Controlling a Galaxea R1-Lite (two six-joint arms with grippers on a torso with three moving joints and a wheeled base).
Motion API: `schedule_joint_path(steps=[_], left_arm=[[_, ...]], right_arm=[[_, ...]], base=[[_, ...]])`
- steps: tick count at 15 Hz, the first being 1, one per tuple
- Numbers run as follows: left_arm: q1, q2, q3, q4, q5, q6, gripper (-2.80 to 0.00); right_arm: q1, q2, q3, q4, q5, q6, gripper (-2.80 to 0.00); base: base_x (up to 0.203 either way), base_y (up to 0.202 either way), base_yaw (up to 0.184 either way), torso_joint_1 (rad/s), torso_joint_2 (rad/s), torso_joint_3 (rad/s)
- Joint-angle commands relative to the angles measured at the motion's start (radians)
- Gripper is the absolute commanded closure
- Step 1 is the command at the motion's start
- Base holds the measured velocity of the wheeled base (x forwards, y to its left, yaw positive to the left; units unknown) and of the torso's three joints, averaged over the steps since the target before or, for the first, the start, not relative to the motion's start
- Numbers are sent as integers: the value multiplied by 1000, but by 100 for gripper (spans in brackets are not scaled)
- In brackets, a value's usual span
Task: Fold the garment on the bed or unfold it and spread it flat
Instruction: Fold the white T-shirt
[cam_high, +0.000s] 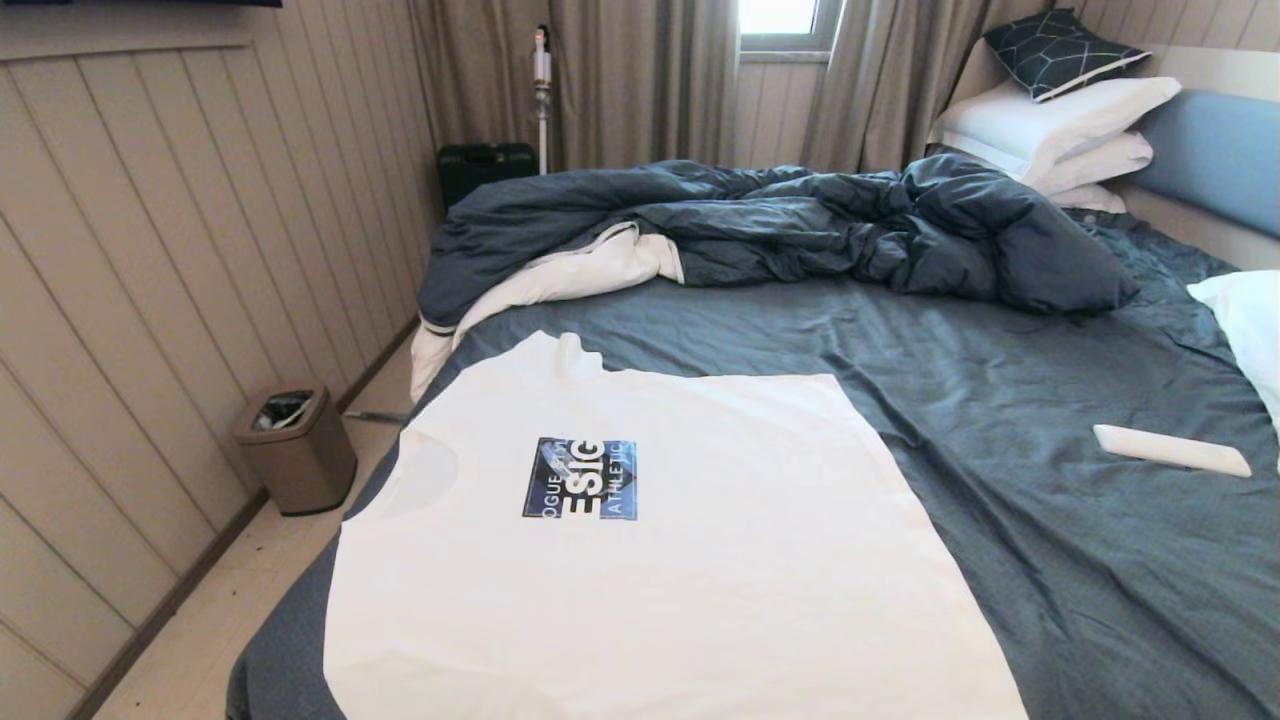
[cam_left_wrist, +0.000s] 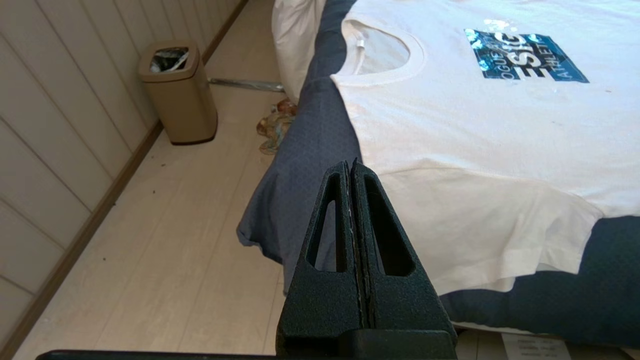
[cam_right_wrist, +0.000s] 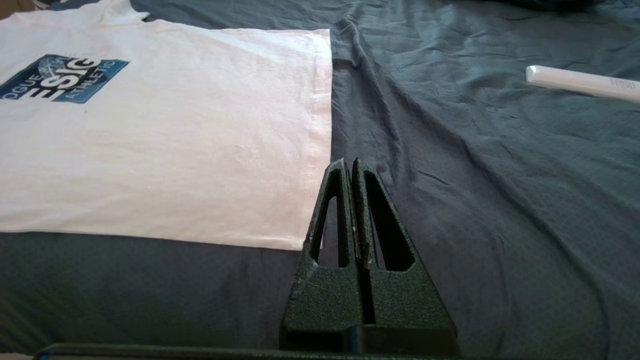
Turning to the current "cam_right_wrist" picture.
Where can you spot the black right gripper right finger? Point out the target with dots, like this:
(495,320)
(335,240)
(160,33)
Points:
(410,300)

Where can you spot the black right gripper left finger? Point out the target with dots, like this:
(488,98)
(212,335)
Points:
(325,300)

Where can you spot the white t-shirt blue print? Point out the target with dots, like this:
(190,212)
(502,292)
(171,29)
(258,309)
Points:
(175,150)

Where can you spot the blue bed with headboard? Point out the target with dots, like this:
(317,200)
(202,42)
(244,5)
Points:
(500,200)

